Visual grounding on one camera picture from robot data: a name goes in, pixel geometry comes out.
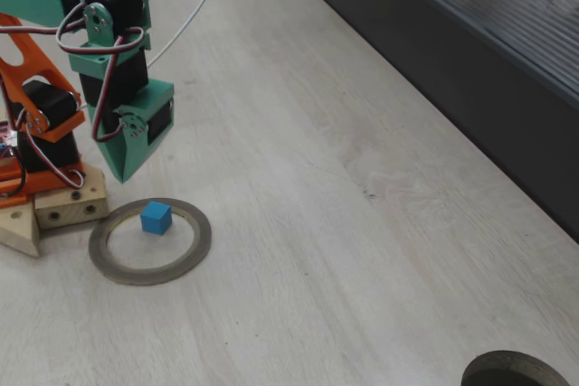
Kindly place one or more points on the grey partition with ribbed glass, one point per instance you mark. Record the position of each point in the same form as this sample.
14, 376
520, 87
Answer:
452, 65

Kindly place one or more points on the long wooden plank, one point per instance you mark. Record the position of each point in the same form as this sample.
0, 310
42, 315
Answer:
20, 232

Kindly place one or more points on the orange board holder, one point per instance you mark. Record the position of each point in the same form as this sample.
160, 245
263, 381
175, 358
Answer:
11, 202

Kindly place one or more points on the short wooden base block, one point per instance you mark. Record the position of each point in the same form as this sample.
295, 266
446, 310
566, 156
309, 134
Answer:
68, 212

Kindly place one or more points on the green gripper with servo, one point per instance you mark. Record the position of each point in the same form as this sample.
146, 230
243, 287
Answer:
144, 133

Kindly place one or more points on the small blue cube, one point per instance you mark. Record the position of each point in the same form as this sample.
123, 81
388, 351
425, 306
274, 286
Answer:
156, 219

